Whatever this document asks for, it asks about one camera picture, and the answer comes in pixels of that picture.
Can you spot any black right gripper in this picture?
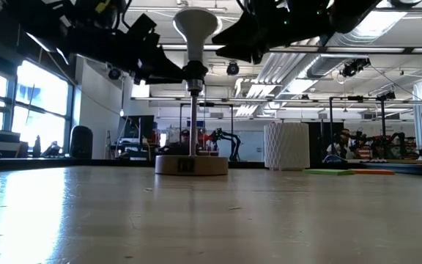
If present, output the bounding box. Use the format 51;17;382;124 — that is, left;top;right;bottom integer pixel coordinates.
212;0;332;65

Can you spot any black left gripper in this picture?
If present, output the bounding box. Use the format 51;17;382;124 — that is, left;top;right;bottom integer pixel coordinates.
67;12;185;85

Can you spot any white reflector lightbulb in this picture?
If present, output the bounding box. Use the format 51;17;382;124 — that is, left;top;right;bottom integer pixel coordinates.
172;7;223;64

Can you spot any wooden base lamp black socket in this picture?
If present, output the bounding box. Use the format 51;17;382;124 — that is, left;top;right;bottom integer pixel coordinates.
155;60;229;176

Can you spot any black ceiling spotlight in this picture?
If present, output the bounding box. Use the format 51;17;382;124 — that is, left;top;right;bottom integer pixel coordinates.
108;65;122;81
226;61;240;77

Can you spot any person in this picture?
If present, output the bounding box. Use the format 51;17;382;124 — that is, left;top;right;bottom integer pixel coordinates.
326;128;351;159
159;128;212;157

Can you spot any black office chair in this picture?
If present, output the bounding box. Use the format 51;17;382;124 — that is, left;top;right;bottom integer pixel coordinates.
70;125;94;160

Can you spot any white textured cup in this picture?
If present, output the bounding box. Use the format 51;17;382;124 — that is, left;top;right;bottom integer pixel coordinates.
263;122;311;172

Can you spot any overhead beam with light strips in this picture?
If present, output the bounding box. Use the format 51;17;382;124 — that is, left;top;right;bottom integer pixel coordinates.
159;43;422;55

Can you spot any large window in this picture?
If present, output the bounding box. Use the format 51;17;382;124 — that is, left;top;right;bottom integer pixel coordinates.
0;60;73;153

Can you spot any black desk phone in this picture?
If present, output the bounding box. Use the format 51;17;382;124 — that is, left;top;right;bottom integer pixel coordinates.
41;141;65;158

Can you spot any dark bottle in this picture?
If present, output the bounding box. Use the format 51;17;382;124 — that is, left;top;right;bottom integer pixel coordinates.
32;134;42;158

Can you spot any green sticky note pad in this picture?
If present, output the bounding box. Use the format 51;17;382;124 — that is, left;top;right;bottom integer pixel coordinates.
303;168;355;176

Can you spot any orange sticky note pad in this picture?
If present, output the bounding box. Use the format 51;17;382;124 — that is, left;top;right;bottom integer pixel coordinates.
349;168;396;176

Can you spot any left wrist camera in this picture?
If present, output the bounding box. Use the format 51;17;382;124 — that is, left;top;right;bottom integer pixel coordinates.
125;13;160;43

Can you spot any black background rig frame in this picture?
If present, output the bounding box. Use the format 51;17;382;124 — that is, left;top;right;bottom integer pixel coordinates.
179;102;234;161
328;95;388;159

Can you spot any silver ribbed ceiling duct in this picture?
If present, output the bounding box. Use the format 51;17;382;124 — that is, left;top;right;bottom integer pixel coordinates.
324;10;410;47

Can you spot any black overhead camera cluster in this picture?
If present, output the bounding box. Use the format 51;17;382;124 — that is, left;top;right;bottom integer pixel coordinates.
337;57;372;78

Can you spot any black aluminium table frame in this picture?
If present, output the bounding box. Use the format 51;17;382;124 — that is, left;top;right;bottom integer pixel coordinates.
0;157;422;177

